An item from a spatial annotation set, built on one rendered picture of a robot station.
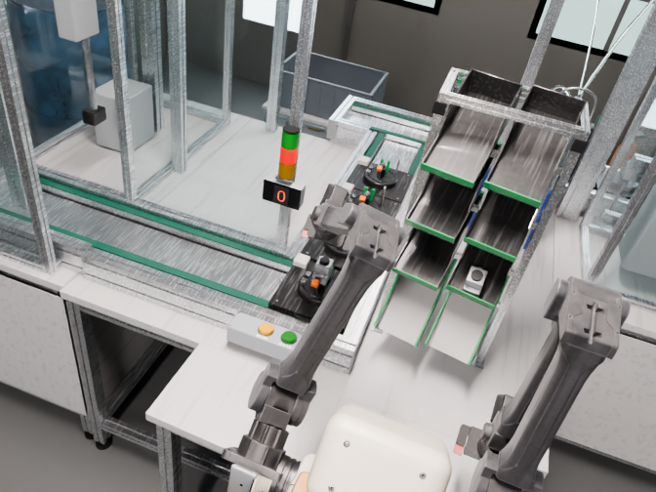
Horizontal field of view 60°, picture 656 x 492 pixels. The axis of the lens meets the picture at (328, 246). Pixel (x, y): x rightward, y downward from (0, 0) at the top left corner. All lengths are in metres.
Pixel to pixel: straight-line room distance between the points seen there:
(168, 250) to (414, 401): 0.92
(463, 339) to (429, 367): 0.18
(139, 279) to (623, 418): 1.92
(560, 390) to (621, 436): 1.77
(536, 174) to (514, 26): 3.44
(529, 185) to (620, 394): 1.33
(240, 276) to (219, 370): 0.34
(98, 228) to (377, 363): 1.03
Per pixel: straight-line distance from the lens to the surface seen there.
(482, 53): 4.86
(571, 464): 2.92
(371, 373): 1.71
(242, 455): 1.10
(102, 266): 1.87
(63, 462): 2.58
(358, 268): 0.94
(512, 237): 1.47
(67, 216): 2.14
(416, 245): 1.58
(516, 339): 1.99
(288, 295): 1.72
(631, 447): 2.77
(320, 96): 3.52
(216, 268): 1.88
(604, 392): 2.53
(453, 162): 1.38
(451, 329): 1.65
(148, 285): 1.80
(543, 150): 1.45
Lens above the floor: 2.15
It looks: 38 degrees down
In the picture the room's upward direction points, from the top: 10 degrees clockwise
